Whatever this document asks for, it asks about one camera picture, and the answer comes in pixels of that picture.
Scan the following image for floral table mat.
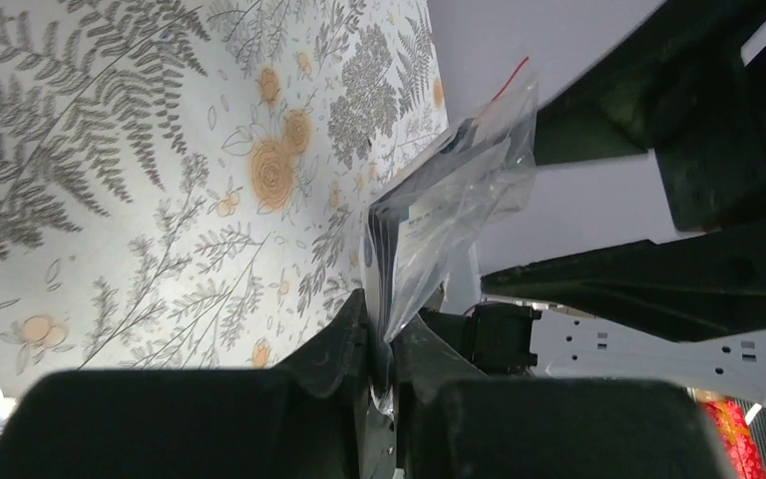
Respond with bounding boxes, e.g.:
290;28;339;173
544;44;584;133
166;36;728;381
0;1;448;395

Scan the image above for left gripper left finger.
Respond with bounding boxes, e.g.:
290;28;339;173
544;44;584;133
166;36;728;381
0;289;369;478

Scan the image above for white sachets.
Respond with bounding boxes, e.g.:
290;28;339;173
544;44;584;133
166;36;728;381
361;56;540;418

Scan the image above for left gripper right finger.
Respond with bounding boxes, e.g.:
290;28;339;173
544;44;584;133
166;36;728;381
393;319;735;478

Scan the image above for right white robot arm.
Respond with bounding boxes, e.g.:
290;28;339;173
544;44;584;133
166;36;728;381
429;1;766;406

